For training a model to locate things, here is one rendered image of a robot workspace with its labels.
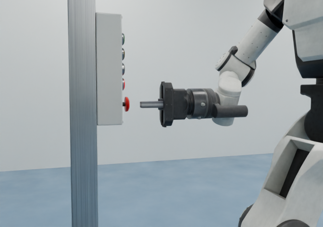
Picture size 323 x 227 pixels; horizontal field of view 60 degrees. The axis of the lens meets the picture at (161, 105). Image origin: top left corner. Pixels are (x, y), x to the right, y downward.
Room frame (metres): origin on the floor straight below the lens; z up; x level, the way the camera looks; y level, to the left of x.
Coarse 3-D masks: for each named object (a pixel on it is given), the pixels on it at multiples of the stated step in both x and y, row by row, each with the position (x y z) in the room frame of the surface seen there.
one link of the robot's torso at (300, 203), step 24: (288, 144) 0.77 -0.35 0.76; (312, 144) 0.70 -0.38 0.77; (288, 168) 0.77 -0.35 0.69; (312, 168) 0.66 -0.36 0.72; (264, 192) 0.73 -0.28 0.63; (288, 192) 0.67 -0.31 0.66; (312, 192) 0.68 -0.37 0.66; (264, 216) 0.69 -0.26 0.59; (288, 216) 0.66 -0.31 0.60; (312, 216) 0.68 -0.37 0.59
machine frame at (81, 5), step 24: (72, 0) 0.63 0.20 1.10; (72, 24) 0.63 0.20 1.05; (72, 48) 0.63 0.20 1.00; (72, 72) 0.63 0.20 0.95; (72, 96) 0.63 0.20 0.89; (96, 96) 0.64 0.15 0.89; (72, 120) 0.63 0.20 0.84; (96, 120) 0.64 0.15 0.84; (72, 144) 0.63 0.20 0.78; (96, 144) 0.64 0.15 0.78; (72, 168) 0.63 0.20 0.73; (96, 168) 0.64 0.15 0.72; (72, 192) 0.63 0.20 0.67; (96, 192) 0.64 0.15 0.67; (72, 216) 0.63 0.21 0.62; (96, 216) 0.64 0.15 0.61
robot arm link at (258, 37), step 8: (256, 24) 0.99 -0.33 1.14; (248, 32) 1.01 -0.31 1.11; (256, 32) 0.99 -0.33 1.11; (264, 32) 0.98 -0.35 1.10; (272, 32) 0.97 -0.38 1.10; (240, 40) 1.05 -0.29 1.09; (248, 40) 1.00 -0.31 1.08; (256, 40) 0.99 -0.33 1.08; (264, 40) 0.98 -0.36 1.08; (272, 40) 1.01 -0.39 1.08; (232, 48) 1.04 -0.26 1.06; (240, 48) 1.02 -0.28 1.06; (248, 48) 1.00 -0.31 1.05; (256, 48) 1.00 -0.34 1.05; (264, 48) 1.01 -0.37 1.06; (224, 56) 1.01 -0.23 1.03; (240, 56) 1.02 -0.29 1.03; (248, 56) 1.01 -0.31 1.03; (256, 56) 1.02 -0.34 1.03; (216, 64) 1.06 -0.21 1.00; (224, 64) 1.01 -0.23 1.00; (248, 64) 1.03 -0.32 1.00; (248, 80) 1.01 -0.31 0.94
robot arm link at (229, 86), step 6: (222, 78) 0.85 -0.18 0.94; (228, 78) 0.86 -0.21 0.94; (234, 78) 0.87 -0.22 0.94; (222, 84) 0.81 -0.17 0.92; (228, 84) 0.81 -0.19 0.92; (234, 84) 0.82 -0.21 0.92; (240, 84) 0.83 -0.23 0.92; (222, 90) 0.79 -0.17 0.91; (228, 90) 0.78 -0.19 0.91; (234, 90) 0.78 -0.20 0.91; (240, 90) 0.79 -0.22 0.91; (228, 96) 0.79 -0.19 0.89; (234, 96) 0.79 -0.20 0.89
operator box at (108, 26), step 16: (96, 16) 0.64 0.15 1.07; (112, 16) 0.65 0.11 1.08; (96, 32) 0.64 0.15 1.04; (112, 32) 0.65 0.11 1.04; (96, 48) 0.65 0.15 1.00; (112, 48) 0.65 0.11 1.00; (96, 64) 0.65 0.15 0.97; (112, 64) 0.65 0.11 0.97; (96, 80) 0.65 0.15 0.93; (112, 80) 0.65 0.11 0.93; (112, 96) 0.65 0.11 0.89; (112, 112) 0.65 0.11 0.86
